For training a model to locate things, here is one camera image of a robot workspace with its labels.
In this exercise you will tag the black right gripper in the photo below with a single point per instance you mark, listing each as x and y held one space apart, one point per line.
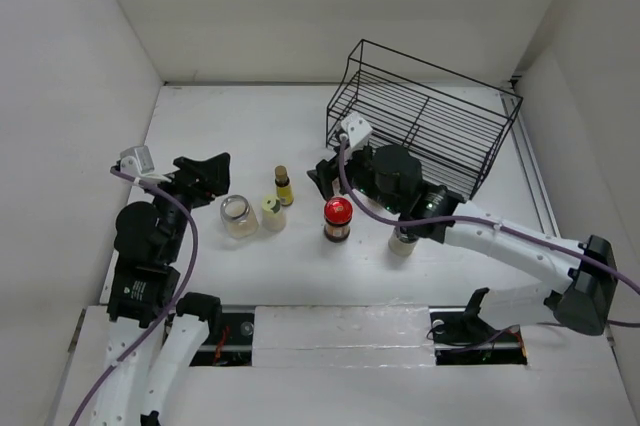
324 174

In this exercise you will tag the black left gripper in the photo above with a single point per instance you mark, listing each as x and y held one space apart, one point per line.
203 179

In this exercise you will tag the red lid sauce jar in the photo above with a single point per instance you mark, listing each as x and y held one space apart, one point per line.
338 212

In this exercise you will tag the yellow oil bottle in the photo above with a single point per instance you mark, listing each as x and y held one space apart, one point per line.
284 190

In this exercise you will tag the black lid spice shaker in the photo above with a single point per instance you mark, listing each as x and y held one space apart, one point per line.
401 242

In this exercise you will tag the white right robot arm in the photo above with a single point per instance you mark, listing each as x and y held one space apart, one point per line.
574 282

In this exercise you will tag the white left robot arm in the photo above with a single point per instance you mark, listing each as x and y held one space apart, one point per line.
155 326

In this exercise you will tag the clear glass jar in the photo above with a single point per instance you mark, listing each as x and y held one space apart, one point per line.
238 217

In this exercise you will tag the yellow lid spice shaker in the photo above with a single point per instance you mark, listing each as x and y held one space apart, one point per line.
273 214

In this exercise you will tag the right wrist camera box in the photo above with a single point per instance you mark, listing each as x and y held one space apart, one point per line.
356 130

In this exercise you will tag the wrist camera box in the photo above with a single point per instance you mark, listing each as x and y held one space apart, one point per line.
356 130
137 163

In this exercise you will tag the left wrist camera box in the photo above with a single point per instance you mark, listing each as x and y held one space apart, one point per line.
137 163

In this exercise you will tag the black wire rack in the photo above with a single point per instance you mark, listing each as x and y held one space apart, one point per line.
454 124

